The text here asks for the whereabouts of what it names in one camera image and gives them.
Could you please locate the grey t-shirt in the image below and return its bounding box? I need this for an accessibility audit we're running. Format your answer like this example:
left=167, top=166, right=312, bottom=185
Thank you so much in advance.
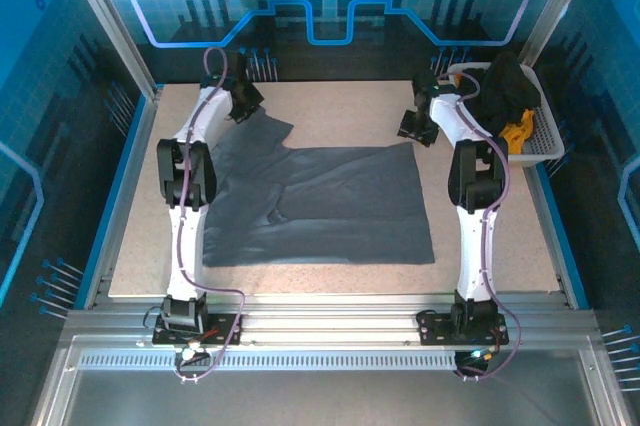
left=202, top=105, right=436, bottom=270

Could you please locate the yellow t-shirt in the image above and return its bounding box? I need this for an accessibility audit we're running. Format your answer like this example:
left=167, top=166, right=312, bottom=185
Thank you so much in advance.
left=497, top=108, right=536, bottom=156

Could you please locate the black t-shirt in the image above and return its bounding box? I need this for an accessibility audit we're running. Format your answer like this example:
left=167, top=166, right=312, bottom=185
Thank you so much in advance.
left=457, top=50, right=544, bottom=140

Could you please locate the white plastic basket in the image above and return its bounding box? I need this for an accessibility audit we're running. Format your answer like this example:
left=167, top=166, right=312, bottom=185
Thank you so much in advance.
left=446, top=61, right=566, bottom=170

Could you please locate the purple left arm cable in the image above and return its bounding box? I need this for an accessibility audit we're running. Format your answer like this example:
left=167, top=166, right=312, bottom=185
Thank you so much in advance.
left=173, top=47, right=246, bottom=385

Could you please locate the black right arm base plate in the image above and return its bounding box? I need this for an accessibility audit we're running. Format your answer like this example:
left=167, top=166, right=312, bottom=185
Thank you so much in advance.
left=416, top=308, right=510, bottom=347

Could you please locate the aluminium frame rail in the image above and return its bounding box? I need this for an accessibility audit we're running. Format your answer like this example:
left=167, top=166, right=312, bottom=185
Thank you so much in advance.
left=64, top=293, right=601, bottom=347

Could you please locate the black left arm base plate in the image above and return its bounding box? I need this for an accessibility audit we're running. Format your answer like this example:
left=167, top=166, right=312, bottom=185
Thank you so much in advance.
left=152, top=312, right=244, bottom=347

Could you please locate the slotted grey cable duct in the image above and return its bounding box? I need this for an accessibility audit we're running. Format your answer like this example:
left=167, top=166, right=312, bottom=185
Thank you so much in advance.
left=79, top=353, right=459, bottom=372

